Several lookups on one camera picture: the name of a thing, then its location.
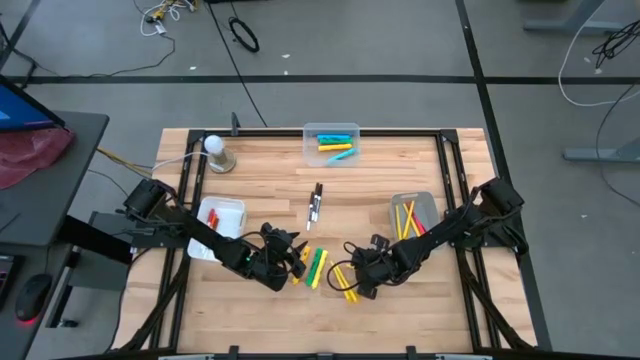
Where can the grey table foot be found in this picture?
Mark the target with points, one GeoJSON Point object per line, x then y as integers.
{"type": "Point", "coordinates": [600, 155]}

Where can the grey table leg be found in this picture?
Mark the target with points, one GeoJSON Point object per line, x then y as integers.
{"type": "Point", "coordinates": [550, 26]}

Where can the black computer mouse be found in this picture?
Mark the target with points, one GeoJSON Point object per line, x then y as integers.
{"type": "Point", "coordinates": [32, 295]}

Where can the black table clamp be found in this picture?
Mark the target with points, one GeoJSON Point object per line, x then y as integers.
{"type": "Point", "coordinates": [233, 351]}
{"type": "Point", "coordinates": [411, 351]}

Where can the slim yellow highlighter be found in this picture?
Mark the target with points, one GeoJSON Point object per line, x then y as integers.
{"type": "Point", "coordinates": [413, 229]}
{"type": "Point", "coordinates": [409, 220]}
{"type": "Point", "coordinates": [352, 295]}
{"type": "Point", "coordinates": [345, 290]}
{"type": "Point", "coordinates": [398, 222]}

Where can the teal chunky highlighter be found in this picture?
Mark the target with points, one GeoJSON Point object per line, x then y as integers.
{"type": "Point", "coordinates": [342, 156]}

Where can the silver aluminium bar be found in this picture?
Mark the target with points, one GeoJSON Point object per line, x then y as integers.
{"type": "Point", "coordinates": [185, 357]}
{"type": "Point", "coordinates": [465, 357]}

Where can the computer monitor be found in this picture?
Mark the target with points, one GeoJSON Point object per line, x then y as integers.
{"type": "Point", "coordinates": [20, 112]}

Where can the black aluminium frame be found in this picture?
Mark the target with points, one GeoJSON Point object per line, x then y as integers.
{"type": "Point", "coordinates": [260, 133]}

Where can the red dry-erase marker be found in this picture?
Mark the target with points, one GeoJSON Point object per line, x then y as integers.
{"type": "Point", "coordinates": [210, 217]}

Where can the maroon cloth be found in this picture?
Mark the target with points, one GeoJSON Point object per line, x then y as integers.
{"type": "Point", "coordinates": [30, 155]}

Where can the dark grey desk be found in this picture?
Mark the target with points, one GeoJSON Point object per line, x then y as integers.
{"type": "Point", "coordinates": [50, 210]}

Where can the grey translucent plastic bin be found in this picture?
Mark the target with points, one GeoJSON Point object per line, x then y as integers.
{"type": "Point", "coordinates": [430, 205]}

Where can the green chunky highlighter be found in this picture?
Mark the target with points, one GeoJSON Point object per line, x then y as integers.
{"type": "Point", "coordinates": [314, 267]}
{"type": "Point", "coordinates": [335, 142]}

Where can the slim pink highlighter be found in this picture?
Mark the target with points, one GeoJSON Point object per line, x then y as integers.
{"type": "Point", "coordinates": [422, 230]}

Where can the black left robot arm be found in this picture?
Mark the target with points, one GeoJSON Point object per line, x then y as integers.
{"type": "Point", "coordinates": [200, 231]}

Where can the black floor beam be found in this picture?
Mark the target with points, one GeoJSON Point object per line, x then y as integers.
{"type": "Point", "coordinates": [20, 32]}
{"type": "Point", "coordinates": [350, 79]}
{"type": "Point", "coordinates": [471, 50]}

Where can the white plastic bin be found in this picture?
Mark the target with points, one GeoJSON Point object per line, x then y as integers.
{"type": "Point", "coordinates": [232, 215]}

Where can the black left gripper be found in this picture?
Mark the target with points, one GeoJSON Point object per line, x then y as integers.
{"type": "Point", "coordinates": [275, 260]}

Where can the clear plastic bin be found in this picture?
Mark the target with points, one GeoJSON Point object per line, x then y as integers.
{"type": "Point", "coordinates": [314, 159]}

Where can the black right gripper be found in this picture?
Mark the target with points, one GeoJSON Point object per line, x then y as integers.
{"type": "Point", "coordinates": [382, 267]}

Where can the blue chunky highlighter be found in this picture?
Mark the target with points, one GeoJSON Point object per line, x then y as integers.
{"type": "Point", "coordinates": [335, 136]}

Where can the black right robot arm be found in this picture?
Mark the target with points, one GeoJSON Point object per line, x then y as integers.
{"type": "Point", "coordinates": [450, 227]}

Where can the brass lamp with white bulb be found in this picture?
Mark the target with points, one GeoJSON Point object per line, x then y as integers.
{"type": "Point", "coordinates": [214, 144]}

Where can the yellow chunky highlighter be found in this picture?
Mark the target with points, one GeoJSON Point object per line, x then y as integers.
{"type": "Point", "coordinates": [335, 147]}
{"type": "Point", "coordinates": [304, 257]}
{"type": "Point", "coordinates": [320, 270]}

